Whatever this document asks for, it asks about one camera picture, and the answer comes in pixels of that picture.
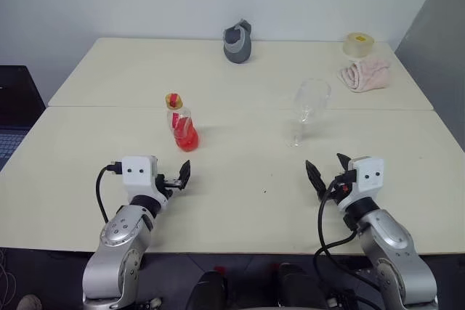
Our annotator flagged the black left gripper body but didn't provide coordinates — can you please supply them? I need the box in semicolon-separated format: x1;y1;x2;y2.
155;174;185;198

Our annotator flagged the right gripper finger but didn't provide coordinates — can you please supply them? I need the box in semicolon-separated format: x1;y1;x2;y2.
305;160;327;200
336;152;350;173

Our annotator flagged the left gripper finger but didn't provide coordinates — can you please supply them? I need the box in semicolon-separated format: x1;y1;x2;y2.
177;159;192;190

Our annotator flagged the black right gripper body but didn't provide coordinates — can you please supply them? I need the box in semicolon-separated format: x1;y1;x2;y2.
328;170;355;204

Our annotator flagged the bottle with red liquid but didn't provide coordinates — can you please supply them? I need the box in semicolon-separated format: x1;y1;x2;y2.
165;92;200;152

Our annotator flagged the clear wine glass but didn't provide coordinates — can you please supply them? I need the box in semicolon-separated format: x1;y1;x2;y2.
288;77;332;148

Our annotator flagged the pink rolled towel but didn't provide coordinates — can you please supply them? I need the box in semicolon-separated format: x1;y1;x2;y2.
337;54;395;93

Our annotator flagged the dark rounded shape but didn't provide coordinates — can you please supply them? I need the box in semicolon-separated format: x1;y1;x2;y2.
185;269;228;310

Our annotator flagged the yellowish tape roll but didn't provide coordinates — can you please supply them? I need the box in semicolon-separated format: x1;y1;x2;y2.
343;32;375;60

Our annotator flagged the grey fabric cap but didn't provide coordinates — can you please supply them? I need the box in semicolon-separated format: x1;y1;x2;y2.
222;18;254;65

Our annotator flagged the grey shoe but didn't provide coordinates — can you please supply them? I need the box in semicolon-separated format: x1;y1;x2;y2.
16;294;43;310

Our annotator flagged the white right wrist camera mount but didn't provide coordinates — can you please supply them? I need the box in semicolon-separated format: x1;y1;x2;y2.
336;156;385;213

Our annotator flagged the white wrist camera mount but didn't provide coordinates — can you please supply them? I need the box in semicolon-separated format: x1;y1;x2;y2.
336;156;385;213
121;155;172;205

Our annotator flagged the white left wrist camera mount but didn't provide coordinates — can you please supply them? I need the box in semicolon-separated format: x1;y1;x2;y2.
121;155;172;205

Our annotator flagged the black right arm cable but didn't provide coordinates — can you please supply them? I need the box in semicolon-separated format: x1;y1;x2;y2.
312;170;386;296

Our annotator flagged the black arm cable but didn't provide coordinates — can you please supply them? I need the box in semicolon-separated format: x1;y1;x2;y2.
95;160;123;224
312;170;386;296

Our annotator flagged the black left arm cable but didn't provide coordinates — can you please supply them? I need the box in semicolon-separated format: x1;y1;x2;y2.
95;160;123;224

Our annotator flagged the thin white cable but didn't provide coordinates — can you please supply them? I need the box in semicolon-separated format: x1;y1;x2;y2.
0;248;17;310

